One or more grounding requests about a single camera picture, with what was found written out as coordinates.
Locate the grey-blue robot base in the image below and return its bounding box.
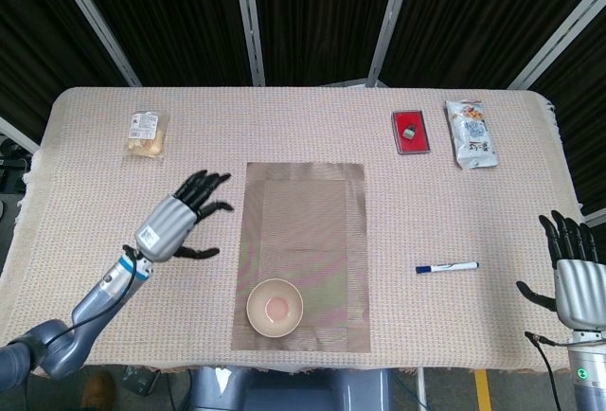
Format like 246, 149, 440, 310
188, 366, 394, 411

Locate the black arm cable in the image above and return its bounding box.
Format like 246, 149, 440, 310
23, 243, 143, 411
524, 331, 577, 411

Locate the white marker with blue cap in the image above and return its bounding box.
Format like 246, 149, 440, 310
415, 261, 480, 275

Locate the white printed snack packet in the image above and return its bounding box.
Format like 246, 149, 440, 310
443, 99, 499, 170

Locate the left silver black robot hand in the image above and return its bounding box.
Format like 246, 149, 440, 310
134, 170, 236, 263

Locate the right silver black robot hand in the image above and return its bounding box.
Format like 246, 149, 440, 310
515, 210, 606, 334

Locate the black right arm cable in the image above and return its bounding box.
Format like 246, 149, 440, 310
524, 331, 577, 411

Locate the clear bag of biscuits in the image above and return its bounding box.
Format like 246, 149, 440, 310
123, 108, 170, 162

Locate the red stamp pad tray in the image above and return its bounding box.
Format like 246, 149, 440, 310
390, 108, 433, 155

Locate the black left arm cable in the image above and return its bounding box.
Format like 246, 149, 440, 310
23, 243, 143, 411

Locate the grey metal partition post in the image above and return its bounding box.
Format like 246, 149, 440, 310
231, 0, 266, 87
505, 0, 606, 91
366, 0, 418, 86
0, 116, 42, 152
46, 0, 142, 88
582, 206, 606, 230

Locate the beige waffle-weave tablecloth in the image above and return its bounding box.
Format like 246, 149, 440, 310
0, 86, 586, 379

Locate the black pleated curtain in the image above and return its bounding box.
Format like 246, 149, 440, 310
529, 36, 606, 216
65, 0, 252, 88
378, 0, 606, 90
250, 0, 403, 86
0, 0, 129, 142

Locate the black box under table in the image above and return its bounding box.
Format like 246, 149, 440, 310
123, 366, 160, 396

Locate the brown woven placemat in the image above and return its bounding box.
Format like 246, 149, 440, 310
230, 161, 371, 352

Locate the beige bowl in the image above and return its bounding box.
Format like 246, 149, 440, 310
245, 277, 305, 339

